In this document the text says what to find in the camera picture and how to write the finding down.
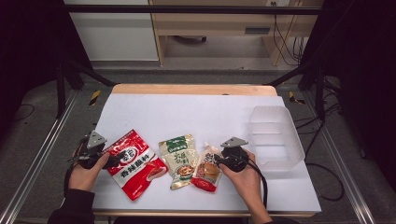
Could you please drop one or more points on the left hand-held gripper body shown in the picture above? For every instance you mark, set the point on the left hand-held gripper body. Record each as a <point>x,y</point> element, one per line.
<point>93,152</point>

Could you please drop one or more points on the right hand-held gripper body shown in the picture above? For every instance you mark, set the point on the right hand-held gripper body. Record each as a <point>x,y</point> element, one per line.
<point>235,157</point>

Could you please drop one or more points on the white red spout pouch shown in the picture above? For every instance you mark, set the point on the white red spout pouch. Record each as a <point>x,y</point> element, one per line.
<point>207,174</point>

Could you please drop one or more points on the red seasoning packet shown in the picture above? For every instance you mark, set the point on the red seasoning packet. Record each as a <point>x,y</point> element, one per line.
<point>140,174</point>

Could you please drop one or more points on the green and beige sauce packet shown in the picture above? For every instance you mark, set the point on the green and beige sauce packet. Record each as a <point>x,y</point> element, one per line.
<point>180,161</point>

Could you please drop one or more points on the translucent plastic container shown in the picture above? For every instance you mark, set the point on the translucent plastic container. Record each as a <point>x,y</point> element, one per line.
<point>274,140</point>

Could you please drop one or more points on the person's right hand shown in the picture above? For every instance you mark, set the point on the person's right hand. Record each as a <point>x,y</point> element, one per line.
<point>246,183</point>

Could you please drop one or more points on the person's left hand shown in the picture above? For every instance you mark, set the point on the person's left hand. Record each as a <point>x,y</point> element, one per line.
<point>82,179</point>

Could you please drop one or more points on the white paper sheet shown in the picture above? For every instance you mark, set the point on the white paper sheet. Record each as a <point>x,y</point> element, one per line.
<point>202,118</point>

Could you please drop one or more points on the yellow black tape strip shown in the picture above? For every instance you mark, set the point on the yellow black tape strip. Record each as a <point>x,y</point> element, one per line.
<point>294,98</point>
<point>95,97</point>

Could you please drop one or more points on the black metal stand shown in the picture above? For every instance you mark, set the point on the black metal stand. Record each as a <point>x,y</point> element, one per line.
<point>61,90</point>
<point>320,93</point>

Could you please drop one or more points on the wooden table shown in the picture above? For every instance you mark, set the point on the wooden table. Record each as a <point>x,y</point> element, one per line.
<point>193,89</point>

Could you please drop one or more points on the white cabinet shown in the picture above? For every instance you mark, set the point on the white cabinet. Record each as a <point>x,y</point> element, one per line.
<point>115,31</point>

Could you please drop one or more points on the black curtain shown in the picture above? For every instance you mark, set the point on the black curtain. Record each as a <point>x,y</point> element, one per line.
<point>28,46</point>
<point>367,77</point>

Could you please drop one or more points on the light wooden desk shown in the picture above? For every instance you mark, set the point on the light wooden desk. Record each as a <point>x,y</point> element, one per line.
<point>218,23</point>

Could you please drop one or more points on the black metal crossbar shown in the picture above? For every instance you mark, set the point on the black metal crossbar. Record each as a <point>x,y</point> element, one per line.
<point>186,9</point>

